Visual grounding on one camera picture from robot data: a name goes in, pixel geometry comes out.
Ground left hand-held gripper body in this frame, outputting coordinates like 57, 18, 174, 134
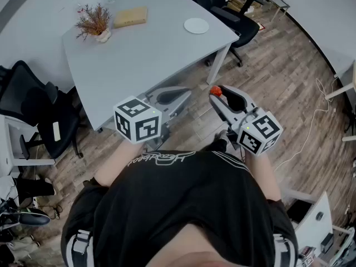
113, 92, 179, 147

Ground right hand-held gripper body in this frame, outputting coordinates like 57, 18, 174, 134
226, 106, 284, 157

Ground white round plate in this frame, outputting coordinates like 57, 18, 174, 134
183, 17, 209, 34

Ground person's right forearm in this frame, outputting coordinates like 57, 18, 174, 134
244, 149, 282, 202

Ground person's left forearm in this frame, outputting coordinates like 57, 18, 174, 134
96, 141, 146, 188

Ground white table leg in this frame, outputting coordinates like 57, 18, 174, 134
207, 42, 232, 86

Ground black padded office chair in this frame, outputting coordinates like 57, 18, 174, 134
182, 0, 261, 68

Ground flat wooden board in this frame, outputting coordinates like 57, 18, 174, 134
113, 6, 148, 29

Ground white side desk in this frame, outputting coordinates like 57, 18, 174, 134
324, 62, 356, 143

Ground person's black printed t-shirt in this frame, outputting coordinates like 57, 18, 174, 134
60, 148, 300, 267

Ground stack of cardboard boxes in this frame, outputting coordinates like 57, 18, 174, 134
228, 0, 262, 18

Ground dried plant in white vase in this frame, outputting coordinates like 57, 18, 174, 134
75, 3, 112, 43

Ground black mesh office chair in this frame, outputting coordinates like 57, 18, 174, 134
0, 60, 84, 160

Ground person's neck and chin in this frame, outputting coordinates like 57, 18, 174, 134
149, 223, 253, 267

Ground dark sneaker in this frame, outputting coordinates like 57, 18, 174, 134
16, 207, 52, 227

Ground white cable on floor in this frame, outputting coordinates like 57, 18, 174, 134
274, 78, 339, 172

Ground tangle of cables and devices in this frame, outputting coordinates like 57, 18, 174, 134
0, 196, 63, 235

